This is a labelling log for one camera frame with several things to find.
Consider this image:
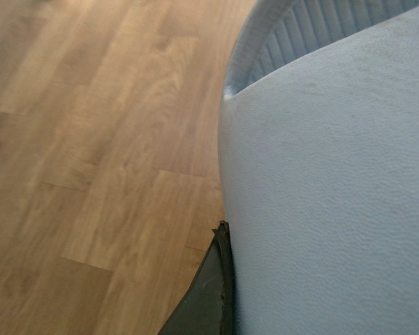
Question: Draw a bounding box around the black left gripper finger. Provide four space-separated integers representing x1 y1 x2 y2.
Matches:
159 221 234 334

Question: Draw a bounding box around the light blue slipper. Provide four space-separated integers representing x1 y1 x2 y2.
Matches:
218 1 419 334

